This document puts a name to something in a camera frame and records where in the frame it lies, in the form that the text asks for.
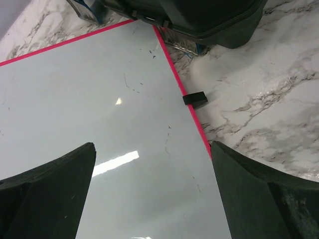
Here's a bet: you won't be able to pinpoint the black red toolbox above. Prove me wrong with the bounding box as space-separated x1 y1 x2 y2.
69 0 267 49

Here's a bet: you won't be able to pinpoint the black whiteboard clip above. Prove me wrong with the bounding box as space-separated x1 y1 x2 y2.
182 92 208 109

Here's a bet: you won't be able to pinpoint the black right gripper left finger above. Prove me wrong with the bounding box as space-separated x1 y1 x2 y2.
0 142 96 239

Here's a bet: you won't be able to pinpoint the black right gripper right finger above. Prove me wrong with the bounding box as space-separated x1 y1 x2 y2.
211 141 319 239

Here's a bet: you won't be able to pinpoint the pink-framed whiteboard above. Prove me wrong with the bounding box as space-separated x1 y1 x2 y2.
0 21 231 239

